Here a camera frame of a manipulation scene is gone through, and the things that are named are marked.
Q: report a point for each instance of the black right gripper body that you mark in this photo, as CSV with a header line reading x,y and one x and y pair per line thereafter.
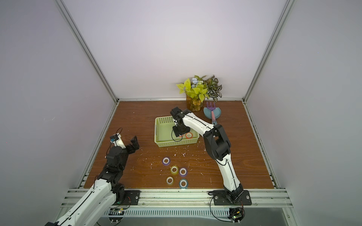
x,y
181,131

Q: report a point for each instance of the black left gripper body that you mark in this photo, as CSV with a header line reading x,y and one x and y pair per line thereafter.
x,y
124,154

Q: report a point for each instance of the purple tape roll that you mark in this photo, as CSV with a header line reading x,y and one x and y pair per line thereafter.
x,y
166,161
183,172

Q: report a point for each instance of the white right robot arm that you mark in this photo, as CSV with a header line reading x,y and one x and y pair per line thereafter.
x,y
218,147

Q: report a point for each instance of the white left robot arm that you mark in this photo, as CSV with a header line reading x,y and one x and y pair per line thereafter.
x,y
106,189

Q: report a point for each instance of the green perforated storage basket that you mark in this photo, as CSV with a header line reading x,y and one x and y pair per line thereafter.
x,y
165,137

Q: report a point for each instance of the yellow tape roll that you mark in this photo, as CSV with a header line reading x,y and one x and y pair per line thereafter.
x,y
174,170

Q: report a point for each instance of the clear tape roll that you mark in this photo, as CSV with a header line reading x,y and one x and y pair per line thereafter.
x,y
169,180

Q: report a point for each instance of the blue tape roll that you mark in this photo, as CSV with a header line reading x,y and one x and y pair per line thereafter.
x,y
183,183

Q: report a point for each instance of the amber vase with flowers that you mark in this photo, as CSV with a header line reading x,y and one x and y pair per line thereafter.
x,y
198,89

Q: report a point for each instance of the purple pink toy rake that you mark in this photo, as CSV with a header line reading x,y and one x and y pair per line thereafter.
x,y
211,106

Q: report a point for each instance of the left controller board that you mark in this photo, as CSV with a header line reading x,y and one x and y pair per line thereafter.
x,y
115,216

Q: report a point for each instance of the controller board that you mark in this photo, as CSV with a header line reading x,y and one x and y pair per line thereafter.
x,y
115,216
236,214

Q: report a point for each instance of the right controller board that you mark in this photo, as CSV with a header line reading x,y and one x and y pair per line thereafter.
x,y
236,214

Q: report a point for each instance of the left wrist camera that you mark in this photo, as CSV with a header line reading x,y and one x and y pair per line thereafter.
x,y
114,138

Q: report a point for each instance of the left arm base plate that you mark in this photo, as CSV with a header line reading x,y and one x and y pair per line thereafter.
x,y
130,197

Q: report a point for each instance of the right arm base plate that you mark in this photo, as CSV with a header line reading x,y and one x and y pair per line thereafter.
x,y
222,197

